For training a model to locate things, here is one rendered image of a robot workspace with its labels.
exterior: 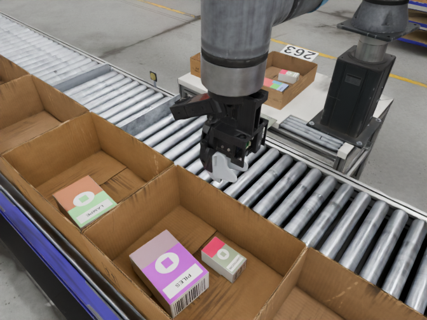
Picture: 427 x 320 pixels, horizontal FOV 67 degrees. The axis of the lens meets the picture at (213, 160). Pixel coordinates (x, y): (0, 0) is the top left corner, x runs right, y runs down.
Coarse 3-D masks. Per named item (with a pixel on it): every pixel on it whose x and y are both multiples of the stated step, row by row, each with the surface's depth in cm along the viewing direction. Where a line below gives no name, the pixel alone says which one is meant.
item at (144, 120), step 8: (176, 96) 157; (160, 104) 151; (168, 104) 155; (152, 112) 149; (160, 112) 153; (168, 112) 158; (136, 120) 143; (144, 120) 147; (152, 120) 152; (128, 128) 142; (136, 128) 146; (144, 128) 150
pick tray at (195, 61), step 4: (200, 52) 184; (196, 56) 183; (200, 56) 186; (192, 60) 179; (196, 60) 177; (200, 60) 188; (192, 64) 181; (196, 64) 178; (200, 64) 176; (192, 68) 182; (196, 68) 180; (200, 68) 178; (192, 72) 184; (196, 72) 182; (200, 72) 180; (196, 76) 184; (200, 76) 182
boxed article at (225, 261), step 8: (216, 240) 82; (208, 248) 80; (216, 248) 80; (224, 248) 80; (232, 248) 80; (208, 256) 79; (216, 256) 79; (224, 256) 79; (232, 256) 79; (240, 256) 79; (208, 264) 81; (216, 264) 78; (224, 264) 77; (232, 264) 77; (240, 264) 77; (224, 272) 77; (232, 272) 75; (240, 272) 79; (232, 280) 77
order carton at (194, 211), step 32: (160, 192) 86; (192, 192) 88; (224, 192) 78; (96, 224) 72; (128, 224) 81; (160, 224) 91; (192, 224) 91; (224, 224) 85; (256, 224) 76; (96, 256) 71; (128, 256) 83; (256, 256) 83; (288, 256) 74; (128, 288) 66; (224, 288) 77; (256, 288) 77
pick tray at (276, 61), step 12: (276, 60) 188; (288, 60) 183; (300, 60) 179; (276, 72) 185; (300, 72) 183; (312, 72) 171; (288, 84) 175; (300, 84) 164; (276, 96) 155; (288, 96) 159; (276, 108) 159
